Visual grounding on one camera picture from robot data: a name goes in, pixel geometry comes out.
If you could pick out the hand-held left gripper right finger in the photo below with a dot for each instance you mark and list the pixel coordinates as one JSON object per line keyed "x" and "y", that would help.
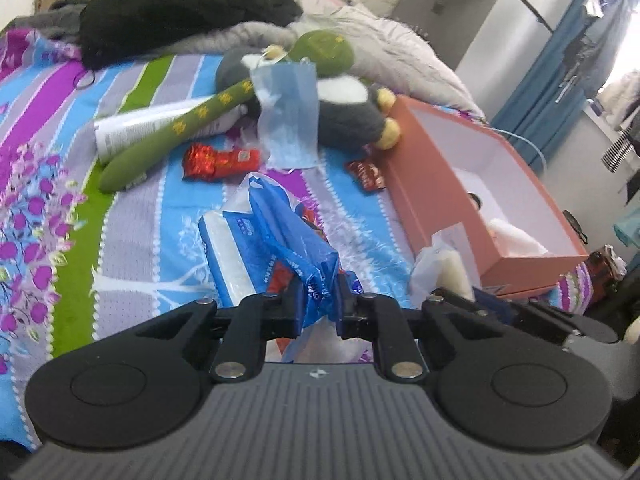
{"x": 352, "y": 316}

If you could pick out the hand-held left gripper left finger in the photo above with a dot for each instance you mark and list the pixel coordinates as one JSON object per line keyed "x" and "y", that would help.
{"x": 286, "y": 317}

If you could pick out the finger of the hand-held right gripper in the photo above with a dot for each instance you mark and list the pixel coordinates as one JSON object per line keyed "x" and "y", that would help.
{"x": 495, "y": 305}

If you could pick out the white plastic bag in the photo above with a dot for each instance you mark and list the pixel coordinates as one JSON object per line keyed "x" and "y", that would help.
{"x": 450, "y": 267}

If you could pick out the small panda plush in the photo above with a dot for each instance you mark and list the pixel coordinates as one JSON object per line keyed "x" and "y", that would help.
{"x": 515, "y": 235}

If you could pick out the blue plastic bag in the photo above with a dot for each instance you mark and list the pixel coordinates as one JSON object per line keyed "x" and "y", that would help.
{"x": 300, "y": 245}

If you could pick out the white blue tissue pack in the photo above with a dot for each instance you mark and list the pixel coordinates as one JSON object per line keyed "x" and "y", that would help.
{"x": 230, "y": 255}

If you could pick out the orange cardboard box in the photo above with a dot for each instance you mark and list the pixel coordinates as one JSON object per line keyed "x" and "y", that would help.
{"x": 420, "y": 195}

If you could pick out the small dark red packet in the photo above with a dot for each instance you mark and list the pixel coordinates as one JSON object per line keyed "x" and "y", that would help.
{"x": 367, "y": 175}

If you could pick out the red snack packet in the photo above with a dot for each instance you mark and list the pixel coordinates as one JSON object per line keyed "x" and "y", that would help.
{"x": 215, "y": 160}

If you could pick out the blue face mask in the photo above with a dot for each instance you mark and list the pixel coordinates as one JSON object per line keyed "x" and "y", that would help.
{"x": 292, "y": 115}

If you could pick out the cream fleece blanket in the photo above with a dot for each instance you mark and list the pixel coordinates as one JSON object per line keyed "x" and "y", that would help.
{"x": 632, "y": 332}

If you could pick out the red suitcase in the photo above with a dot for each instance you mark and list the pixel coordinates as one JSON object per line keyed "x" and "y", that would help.
{"x": 600, "y": 267}

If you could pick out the striped floral bedsheet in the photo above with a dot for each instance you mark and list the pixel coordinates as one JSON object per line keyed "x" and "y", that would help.
{"x": 150, "y": 240}

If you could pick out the black white striped garment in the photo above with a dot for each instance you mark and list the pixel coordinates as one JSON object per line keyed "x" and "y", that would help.
{"x": 617, "y": 152}

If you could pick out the grey white penguin plush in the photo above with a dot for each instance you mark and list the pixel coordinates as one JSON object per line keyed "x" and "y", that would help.
{"x": 345, "y": 110}

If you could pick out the blue curtain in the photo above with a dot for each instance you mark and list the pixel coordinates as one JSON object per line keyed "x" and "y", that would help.
{"x": 545, "y": 85}

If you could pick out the hanging white garment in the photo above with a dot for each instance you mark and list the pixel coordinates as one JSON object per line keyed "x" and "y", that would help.
{"x": 625, "y": 95}

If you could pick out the white tube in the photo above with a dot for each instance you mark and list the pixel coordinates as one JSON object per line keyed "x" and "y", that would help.
{"x": 130, "y": 130}

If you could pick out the green plush massage stick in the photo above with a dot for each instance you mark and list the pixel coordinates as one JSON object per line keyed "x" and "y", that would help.
{"x": 320, "y": 50}

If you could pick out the pale grey duvet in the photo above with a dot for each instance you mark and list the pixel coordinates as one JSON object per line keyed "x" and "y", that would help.
{"x": 390, "y": 45}

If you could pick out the hanging denim garment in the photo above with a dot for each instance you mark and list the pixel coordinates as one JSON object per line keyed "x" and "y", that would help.
{"x": 585, "y": 45}

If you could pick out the black jacket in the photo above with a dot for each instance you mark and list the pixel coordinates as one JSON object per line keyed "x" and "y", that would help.
{"x": 175, "y": 5}

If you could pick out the dark grey blanket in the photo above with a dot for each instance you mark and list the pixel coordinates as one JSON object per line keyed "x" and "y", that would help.
{"x": 50, "y": 22}

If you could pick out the dark wall switch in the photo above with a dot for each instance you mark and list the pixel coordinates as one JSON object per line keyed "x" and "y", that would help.
{"x": 439, "y": 8}

